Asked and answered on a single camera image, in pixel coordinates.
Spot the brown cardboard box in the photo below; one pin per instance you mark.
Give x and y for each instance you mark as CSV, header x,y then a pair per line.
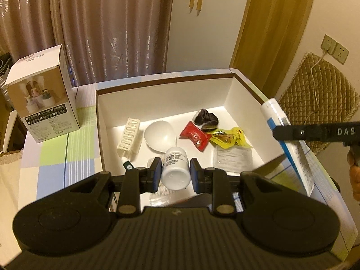
x,y
168,104

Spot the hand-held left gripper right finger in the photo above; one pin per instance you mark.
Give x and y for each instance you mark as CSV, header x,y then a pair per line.
x,y
194,174

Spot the wall socket with plug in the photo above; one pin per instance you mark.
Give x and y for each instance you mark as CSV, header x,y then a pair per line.
x,y
328,43

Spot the plaid tablecloth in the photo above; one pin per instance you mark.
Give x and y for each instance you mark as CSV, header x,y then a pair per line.
x,y
50,157

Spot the quilted tan chair cover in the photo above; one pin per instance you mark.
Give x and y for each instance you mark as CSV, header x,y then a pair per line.
x,y
332,95

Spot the white plastic rice spoon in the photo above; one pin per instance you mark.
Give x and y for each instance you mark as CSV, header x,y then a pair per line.
x,y
160,136

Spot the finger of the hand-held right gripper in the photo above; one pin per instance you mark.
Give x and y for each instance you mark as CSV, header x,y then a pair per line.
x,y
303,132

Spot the dark brown candy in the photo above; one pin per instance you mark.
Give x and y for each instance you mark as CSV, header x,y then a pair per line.
x,y
206,119

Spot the person's right hand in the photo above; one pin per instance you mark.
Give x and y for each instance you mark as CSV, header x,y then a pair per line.
x,y
355,182

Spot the gold curtain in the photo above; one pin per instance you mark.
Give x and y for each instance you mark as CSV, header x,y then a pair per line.
x,y
270,33

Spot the white product carton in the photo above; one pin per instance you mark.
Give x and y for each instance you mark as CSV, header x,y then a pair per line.
x,y
47,98

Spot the empty wall socket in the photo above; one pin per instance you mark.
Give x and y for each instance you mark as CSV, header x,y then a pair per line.
x,y
341,53

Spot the red snack packet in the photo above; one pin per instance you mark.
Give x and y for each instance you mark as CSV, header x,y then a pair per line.
x,y
195,136

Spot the white pill bottle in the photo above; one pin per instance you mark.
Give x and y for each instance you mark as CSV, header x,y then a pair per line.
x,y
175,171

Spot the brown sheer curtain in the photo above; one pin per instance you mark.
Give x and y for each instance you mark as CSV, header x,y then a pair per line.
x,y
112,19

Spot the white plastic slotted holder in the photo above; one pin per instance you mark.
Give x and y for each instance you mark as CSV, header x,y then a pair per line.
x,y
129,137

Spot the bag of cotton swabs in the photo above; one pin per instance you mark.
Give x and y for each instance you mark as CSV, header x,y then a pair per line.
x,y
163,193

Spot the white blue toothpaste tube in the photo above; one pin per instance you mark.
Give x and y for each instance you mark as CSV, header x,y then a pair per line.
x,y
295,160

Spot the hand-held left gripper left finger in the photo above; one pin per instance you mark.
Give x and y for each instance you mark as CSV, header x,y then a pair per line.
x,y
157,173

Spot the small dark green tube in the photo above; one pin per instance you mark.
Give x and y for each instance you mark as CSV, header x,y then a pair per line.
x,y
128,165

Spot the yellow snack packet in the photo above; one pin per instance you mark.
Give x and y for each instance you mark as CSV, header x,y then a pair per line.
x,y
230,137

